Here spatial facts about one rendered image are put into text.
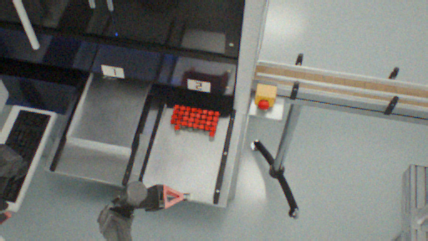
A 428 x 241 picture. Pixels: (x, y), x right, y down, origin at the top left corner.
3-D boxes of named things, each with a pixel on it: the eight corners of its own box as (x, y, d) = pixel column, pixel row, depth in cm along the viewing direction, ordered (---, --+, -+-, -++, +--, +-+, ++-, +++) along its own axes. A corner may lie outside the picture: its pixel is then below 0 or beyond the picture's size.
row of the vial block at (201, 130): (170, 124, 202) (170, 118, 198) (216, 132, 199) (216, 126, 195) (170, 129, 201) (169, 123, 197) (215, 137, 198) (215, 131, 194)
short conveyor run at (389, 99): (249, 99, 211) (253, 77, 197) (255, 70, 218) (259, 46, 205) (428, 129, 200) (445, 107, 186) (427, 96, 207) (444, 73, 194)
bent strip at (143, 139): (141, 141, 199) (140, 133, 194) (149, 142, 199) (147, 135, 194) (131, 173, 192) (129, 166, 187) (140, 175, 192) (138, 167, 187)
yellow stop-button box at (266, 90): (256, 89, 199) (258, 79, 193) (275, 93, 198) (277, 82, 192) (253, 105, 195) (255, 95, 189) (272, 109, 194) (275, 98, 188)
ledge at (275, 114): (253, 88, 211) (253, 85, 210) (285, 94, 209) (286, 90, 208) (247, 116, 204) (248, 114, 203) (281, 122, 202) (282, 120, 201)
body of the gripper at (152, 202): (165, 207, 142) (140, 208, 139) (150, 211, 151) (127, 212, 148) (163, 183, 143) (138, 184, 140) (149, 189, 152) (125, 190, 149)
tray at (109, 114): (94, 71, 218) (92, 66, 215) (153, 81, 213) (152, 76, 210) (67, 141, 201) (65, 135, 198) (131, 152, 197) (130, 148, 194)
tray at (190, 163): (165, 108, 206) (165, 103, 203) (229, 120, 202) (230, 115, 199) (143, 183, 190) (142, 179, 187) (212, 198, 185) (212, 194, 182)
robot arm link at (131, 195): (95, 223, 139) (123, 237, 141) (109, 215, 129) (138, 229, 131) (111, 184, 145) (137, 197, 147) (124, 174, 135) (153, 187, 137)
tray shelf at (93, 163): (83, 72, 220) (82, 69, 218) (246, 99, 209) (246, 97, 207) (44, 171, 196) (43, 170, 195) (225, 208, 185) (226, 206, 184)
